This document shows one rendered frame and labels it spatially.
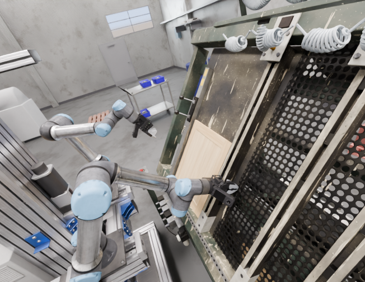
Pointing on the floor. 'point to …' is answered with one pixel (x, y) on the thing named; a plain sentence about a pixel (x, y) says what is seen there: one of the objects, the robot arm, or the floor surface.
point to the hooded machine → (19, 113)
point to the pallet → (98, 117)
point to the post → (155, 201)
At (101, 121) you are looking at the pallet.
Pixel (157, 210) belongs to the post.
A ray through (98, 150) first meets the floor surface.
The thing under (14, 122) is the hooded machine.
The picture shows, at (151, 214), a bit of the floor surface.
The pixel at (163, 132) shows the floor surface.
